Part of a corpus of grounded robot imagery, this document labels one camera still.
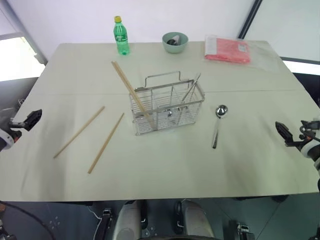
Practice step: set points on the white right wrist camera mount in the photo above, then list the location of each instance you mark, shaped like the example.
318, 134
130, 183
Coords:
308, 148

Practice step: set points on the wooden chopstick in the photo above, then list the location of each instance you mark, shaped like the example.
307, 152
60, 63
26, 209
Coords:
130, 87
133, 87
78, 132
106, 143

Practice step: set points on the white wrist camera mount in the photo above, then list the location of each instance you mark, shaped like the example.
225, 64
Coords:
5, 140
308, 148

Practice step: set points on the shiny metal spoon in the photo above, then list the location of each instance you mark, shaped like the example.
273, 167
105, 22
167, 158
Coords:
218, 125
171, 112

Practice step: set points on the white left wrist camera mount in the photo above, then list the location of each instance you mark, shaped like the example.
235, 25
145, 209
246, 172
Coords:
5, 140

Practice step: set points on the pale green bowl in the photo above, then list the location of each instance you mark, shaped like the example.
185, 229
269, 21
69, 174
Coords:
175, 44

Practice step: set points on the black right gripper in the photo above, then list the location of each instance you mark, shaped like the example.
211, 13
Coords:
295, 143

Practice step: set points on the red cloth in plastic bag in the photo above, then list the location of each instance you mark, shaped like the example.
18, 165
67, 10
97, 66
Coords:
227, 50

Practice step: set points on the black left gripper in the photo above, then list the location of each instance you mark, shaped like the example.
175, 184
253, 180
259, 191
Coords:
18, 124

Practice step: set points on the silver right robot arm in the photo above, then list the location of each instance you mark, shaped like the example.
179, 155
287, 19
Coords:
318, 165

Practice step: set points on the dark window frame post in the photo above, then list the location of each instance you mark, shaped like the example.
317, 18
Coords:
250, 18

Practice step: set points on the grey rounded robot leg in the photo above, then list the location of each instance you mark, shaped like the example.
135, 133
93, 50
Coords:
127, 221
195, 220

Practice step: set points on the green plastic soda bottle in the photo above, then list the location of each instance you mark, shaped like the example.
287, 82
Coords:
121, 37

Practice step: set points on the grey window frame post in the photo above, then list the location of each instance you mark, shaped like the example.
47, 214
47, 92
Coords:
27, 32

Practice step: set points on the dark object with white part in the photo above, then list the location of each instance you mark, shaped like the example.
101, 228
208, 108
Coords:
174, 40

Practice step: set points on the metal chopstick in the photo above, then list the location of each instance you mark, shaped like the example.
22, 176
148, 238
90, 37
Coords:
191, 87

